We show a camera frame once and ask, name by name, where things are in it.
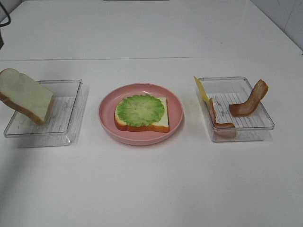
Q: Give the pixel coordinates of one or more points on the green lettuce leaf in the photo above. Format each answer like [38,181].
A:
[142,110]

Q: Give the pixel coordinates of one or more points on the clear right plastic tray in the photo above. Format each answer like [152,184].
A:
[228,91]

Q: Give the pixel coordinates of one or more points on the yellow cheese slice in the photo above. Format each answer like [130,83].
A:
[201,90]

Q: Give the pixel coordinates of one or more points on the clear plastic tray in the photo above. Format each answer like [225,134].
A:
[62,123]
[228,91]

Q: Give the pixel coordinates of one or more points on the clear left plastic tray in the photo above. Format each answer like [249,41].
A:
[62,123]

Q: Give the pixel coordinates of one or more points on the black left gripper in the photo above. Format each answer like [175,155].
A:
[1,40]

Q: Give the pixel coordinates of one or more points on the curved bacon strip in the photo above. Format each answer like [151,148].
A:
[249,106]

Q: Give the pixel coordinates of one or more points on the white bread slice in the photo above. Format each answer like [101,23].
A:
[23,94]
[158,128]

